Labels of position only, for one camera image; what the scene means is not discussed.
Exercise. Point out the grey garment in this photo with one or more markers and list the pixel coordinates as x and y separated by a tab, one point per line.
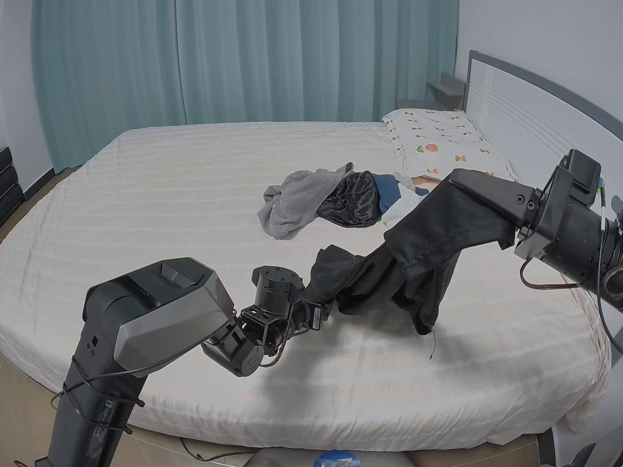
297	197

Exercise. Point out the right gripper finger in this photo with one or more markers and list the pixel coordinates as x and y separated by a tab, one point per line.
496	195

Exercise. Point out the white garment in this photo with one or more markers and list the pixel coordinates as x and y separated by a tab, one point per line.
401	207

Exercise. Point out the dark blue garment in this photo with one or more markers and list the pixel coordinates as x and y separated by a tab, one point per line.
387	192

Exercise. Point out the black shiny garment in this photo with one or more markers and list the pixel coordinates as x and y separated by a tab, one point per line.
353	200

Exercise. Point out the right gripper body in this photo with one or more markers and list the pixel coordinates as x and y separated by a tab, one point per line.
564	241

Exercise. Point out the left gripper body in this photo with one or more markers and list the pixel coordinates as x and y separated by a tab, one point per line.
327	312

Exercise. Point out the bed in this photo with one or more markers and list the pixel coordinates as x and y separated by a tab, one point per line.
170	202

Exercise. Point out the blue-green curtain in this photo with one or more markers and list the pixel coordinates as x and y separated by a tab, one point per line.
316	42
107	56

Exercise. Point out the black chest of drawers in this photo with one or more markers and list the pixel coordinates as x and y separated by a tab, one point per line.
8	183

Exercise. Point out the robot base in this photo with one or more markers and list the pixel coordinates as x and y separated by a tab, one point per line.
292	458

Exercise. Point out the white printed pillow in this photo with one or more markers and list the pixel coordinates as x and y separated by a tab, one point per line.
443	134

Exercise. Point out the grey bedside table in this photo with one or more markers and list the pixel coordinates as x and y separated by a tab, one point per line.
450	88

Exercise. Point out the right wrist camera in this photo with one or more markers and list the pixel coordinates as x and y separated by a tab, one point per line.
581	175

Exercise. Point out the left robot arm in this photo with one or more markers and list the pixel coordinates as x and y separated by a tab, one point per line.
146	309

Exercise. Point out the black T-shirt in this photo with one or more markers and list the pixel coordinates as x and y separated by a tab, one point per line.
428	241

